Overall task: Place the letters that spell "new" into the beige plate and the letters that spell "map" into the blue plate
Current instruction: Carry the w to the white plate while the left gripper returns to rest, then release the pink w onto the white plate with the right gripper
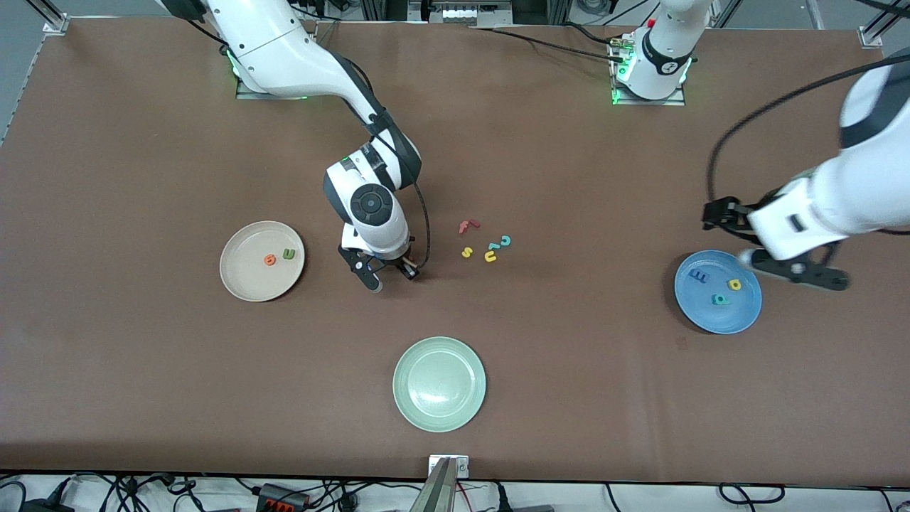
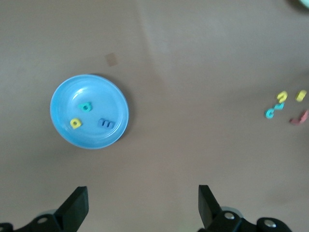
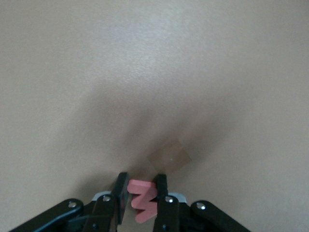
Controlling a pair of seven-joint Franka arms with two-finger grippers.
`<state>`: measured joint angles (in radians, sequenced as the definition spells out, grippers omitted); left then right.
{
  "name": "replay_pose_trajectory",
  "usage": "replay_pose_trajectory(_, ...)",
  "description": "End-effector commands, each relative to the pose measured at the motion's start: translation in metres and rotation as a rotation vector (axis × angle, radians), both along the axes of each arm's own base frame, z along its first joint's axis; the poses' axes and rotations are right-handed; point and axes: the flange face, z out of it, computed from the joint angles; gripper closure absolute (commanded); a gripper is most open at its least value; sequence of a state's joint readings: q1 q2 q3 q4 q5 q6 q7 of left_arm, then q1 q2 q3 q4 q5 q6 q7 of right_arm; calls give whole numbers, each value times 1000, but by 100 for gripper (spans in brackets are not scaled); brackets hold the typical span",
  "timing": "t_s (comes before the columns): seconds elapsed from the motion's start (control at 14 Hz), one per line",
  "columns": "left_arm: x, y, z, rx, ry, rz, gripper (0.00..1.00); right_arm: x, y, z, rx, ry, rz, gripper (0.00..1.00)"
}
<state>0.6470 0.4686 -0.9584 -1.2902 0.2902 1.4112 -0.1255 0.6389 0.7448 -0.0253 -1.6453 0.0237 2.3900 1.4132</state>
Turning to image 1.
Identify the blue foam letter E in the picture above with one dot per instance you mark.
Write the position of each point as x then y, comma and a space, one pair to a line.
699, 276

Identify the teal foam letter Q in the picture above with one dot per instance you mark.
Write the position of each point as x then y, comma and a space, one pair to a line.
719, 301

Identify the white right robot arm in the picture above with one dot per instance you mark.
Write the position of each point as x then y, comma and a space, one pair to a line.
284, 57

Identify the red foam letter F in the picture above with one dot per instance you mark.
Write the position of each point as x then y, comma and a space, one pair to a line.
466, 227

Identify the blue round plate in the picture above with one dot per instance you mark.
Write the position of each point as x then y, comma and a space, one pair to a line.
711, 316

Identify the pale green round plate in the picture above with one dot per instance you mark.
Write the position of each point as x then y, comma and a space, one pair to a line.
439, 384

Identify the beige brown round plate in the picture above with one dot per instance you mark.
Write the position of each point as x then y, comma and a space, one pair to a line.
242, 284

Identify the black power plug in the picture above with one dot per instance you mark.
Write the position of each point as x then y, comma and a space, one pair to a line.
501, 501

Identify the black orange power strip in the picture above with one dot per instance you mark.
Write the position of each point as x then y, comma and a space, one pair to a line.
281, 498

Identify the brown table cover sheet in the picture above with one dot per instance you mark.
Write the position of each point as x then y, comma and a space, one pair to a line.
142, 391

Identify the black adapter box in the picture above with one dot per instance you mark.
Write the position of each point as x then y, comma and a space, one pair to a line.
46, 506

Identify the aluminium frame profile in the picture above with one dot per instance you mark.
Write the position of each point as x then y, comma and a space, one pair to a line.
815, 14
725, 13
51, 8

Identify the metal pole mounting bracket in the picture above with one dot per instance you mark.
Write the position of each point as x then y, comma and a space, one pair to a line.
462, 467

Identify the metal table corner bracket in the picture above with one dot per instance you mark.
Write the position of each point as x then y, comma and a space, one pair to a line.
57, 25
869, 35

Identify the metal camera pole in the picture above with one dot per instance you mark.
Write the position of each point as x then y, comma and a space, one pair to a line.
435, 491

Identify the aluminium frame with silver device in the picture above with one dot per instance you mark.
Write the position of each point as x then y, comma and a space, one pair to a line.
469, 14

